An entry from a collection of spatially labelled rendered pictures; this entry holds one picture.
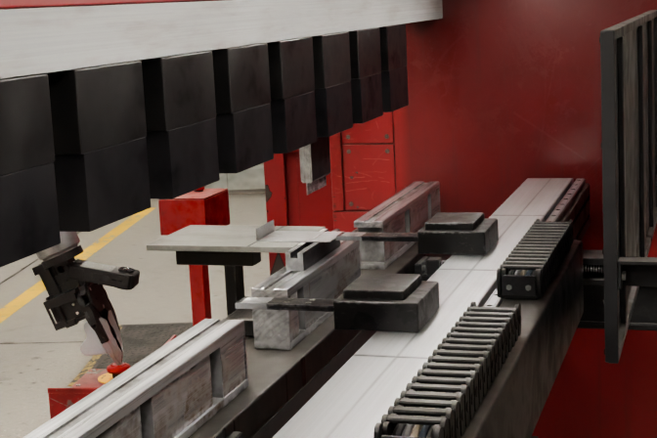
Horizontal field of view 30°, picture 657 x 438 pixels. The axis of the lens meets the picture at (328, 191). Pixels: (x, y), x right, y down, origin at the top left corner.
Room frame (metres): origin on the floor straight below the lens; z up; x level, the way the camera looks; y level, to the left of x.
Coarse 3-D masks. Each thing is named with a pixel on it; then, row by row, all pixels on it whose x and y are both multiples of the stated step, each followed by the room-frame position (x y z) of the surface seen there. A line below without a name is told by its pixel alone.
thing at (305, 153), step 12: (312, 144) 2.00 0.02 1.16; (324, 144) 2.06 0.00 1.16; (300, 156) 2.00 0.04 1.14; (312, 156) 2.00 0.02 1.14; (324, 156) 2.06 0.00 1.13; (300, 168) 2.00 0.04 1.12; (312, 168) 1.99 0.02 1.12; (324, 168) 2.05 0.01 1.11; (312, 180) 1.99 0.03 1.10; (324, 180) 2.08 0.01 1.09; (312, 192) 2.02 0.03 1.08
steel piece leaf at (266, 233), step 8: (264, 224) 2.06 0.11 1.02; (272, 224) 2.09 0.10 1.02; (256, 232) 2.02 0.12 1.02; (264, 232) 2.06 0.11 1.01; (272, 232) 2.09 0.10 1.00; (280, 232) 2.09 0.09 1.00; (288, 232) 2.08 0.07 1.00; (296, 232) 2.08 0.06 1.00; (304, 232) 2.08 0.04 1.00; (312, 232) 2.07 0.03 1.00; (320, 232) 2.07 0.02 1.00; (256, 240) 2.02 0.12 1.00; (264, 240) 2.02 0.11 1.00; (272, 240) 2.02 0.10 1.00; (280, 240) 2.02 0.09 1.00; (288, 240) 2.01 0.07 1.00; (296, 240) 2.01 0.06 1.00; (304, 240) 2.01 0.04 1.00; (312, 240) 2.01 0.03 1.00
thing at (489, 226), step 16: (432, 224) 1.93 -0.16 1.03; (448, 224) 1.92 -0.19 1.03; (464, 224) 1.92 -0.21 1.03; (480, 224) 1.96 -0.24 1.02; (496, 224) 1.99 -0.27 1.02; (336, 240) 2.01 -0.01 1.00; (352, 240) 2.01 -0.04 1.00; (368, 240) 2.00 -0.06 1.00; (384, 240) 1.99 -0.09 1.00; (400, 240) 1.98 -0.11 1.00; (416, 240) 1.97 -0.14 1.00; (432, 240) 1.92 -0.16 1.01; (448, 240) 1.91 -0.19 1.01; (464, 240) 1.90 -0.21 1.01; (480, 240) 1.90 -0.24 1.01; (496, 240) 1.99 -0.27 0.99
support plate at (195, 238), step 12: (192, 228) 2.18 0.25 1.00; (204, 228) 2.17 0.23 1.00; (216, 228) 2.17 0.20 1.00; (228, 228) 2.16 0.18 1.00; (240, 228) 2.16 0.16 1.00; (252, 228) 2.15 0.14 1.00; (276, 228) 2.14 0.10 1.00; (288, 228) 2.13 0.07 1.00; (300, 228) 2.13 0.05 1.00; (312, 228) 2.12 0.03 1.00; (324, 228) 2.12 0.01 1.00; (168, 240) 2.08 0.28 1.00; (180, 240) 2.07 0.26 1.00; (192, 240) 2.07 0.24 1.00; (204, 240) 2.06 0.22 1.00; (216, 240) 2.06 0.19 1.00; (228, 240) 2.05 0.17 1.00; (240, 240) 2.05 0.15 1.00; (252, 240) 2.04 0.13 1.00; (276, 252) 1.97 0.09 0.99
